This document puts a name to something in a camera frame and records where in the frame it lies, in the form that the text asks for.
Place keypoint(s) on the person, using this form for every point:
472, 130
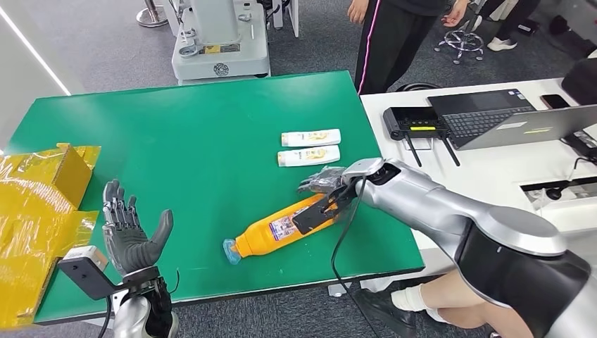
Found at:
410, 298
391, 42
508, 18

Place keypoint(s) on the black plug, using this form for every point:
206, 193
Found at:
555, 193

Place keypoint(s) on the black bag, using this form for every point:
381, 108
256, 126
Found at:
583, 81

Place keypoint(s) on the person's left hand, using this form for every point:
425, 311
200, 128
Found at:
457, 14

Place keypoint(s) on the person's right hand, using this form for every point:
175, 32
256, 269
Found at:
358, 10

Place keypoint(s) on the black router with antennas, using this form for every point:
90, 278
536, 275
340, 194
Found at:
410, 121

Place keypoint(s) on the chrome stool base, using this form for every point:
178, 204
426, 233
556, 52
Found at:
461, 42

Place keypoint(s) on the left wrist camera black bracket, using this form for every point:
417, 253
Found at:
84, 275

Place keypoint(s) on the black power adapter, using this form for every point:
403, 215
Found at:
583, 142

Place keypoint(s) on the orange bottle with clear cap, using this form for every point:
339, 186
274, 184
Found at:
261, 233

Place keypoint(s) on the white panel frame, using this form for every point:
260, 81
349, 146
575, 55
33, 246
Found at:
291, 14

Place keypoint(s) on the grey laptop with black keyboard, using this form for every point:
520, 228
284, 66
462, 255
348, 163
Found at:
485, 119

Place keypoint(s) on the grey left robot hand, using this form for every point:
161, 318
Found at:
128, 242

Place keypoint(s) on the white shampoo bottle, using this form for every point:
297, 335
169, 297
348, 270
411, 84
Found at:
317, 137
317, 156

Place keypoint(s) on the white robot base machine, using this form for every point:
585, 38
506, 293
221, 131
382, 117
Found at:
219, 46

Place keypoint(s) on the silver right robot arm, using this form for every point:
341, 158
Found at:
420, 200

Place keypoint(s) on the chrome stanchion base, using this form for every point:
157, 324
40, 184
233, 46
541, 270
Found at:
151, 16

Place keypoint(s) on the black smartphone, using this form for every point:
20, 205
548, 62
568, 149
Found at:
556, 101

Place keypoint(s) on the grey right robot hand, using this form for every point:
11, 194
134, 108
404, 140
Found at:
324, 179

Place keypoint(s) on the yellow cardboard box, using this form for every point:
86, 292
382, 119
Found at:
28, 210

